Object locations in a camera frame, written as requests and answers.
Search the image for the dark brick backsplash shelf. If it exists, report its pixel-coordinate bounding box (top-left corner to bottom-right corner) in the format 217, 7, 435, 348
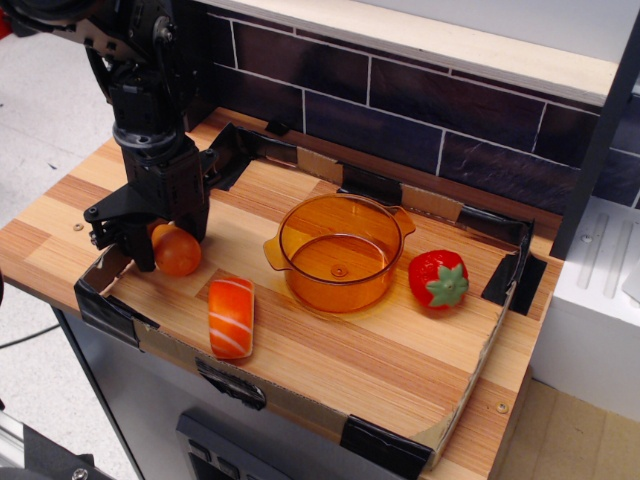
170, 1, 639, 258

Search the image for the salmon sushi toy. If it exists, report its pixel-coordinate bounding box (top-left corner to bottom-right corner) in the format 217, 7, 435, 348
208, 277, 255, 360

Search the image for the orange toy carrot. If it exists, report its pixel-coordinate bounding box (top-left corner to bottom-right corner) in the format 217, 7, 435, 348
151, 224, 202, 277

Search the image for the orange transparent plastic pot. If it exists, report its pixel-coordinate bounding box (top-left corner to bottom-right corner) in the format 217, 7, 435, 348
263, 193, 416, 313

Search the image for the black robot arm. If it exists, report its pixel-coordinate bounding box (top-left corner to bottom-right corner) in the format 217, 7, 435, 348
1, 1, 218, 272

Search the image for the white ridged side block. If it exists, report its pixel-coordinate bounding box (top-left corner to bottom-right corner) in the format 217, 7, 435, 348
531, 197, 639, 420

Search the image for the black metal bracket with screw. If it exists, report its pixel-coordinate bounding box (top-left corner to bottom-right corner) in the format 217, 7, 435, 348
1, 403, 100, 479

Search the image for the cardboard fence with black tape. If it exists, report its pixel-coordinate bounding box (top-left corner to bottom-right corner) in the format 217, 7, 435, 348
75, 124, 546, 479

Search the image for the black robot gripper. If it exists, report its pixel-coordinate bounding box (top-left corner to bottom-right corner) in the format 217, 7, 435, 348
84, 136, 219, 272

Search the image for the red toy strawberry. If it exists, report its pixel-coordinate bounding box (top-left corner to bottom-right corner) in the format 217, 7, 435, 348
408, 250, 469, 310

